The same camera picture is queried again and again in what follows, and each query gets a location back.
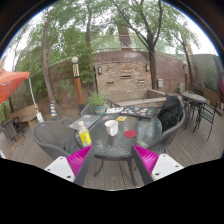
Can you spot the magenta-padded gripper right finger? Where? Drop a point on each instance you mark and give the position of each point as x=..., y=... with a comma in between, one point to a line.
x=166, y=165

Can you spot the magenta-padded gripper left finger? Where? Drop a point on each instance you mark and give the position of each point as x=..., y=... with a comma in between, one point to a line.
x=60, y=166

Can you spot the clear bottle with yellow label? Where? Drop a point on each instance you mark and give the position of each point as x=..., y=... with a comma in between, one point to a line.
x=85, y=136

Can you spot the grey mesh armchair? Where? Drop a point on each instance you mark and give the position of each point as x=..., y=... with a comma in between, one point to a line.
x=87, y=110
x=166, y=136
x=50, y=133

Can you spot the flat round red coaster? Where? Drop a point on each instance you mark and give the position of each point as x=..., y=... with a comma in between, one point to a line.
x=130, y=134

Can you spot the grey laptop with stickers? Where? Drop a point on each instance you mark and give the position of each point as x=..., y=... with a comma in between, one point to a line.
x=85, y=121

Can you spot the white parasol pole with base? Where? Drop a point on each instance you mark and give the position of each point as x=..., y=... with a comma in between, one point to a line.
x=39, y=116

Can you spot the blue yellow striped cone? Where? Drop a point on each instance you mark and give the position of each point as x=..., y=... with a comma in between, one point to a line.
x=53, y=110

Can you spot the black laptop with stickers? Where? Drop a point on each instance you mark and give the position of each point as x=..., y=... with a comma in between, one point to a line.
x=138, y=112

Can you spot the dark wicker chair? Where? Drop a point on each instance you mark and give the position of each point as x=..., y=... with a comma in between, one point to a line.
x=10, y=128

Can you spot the white mug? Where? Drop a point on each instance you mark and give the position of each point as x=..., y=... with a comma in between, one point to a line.
x=111, y=128

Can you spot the black metal chair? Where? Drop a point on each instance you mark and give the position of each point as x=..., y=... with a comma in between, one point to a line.
x=207, y=115

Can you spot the wooden bench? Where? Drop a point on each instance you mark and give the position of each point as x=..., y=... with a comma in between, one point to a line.
x=23, y=113

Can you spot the small yellow card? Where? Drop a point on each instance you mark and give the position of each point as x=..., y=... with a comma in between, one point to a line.
x=121, y=118

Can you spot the small colourful sticker card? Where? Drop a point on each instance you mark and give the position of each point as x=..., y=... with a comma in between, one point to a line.
x=108, y=117

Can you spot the round patio side table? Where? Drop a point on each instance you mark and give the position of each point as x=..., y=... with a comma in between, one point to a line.
x=194, y=97

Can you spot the green plant in blue pot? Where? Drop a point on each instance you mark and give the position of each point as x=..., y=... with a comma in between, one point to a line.
x=98, y=103

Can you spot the white printed booklet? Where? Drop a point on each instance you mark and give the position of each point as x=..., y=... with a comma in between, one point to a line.
x=114, y=110

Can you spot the orange parasol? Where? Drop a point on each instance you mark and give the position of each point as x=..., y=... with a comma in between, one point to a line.
x=11, y=81

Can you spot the tree with dark forked trunk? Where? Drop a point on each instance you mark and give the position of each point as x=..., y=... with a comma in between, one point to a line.
x=152, y=66

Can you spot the tree with leaning trunk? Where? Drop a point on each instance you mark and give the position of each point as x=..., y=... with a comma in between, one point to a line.
x=45, y=60

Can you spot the tree with thin straight trunk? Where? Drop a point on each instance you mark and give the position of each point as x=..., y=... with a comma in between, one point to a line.
x=88, y=30

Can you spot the grey wall box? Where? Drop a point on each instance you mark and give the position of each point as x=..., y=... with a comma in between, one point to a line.
x=160, y=83

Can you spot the slim lamp post by wall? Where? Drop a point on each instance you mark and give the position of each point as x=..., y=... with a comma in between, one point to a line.
x=185, y=78

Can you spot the black wall lantern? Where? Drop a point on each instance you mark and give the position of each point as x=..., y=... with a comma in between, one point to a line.
x=100, y=70
x=147, y=67

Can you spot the slim tree by wall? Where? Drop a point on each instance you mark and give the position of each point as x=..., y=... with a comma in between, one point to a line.
x=188, y=63

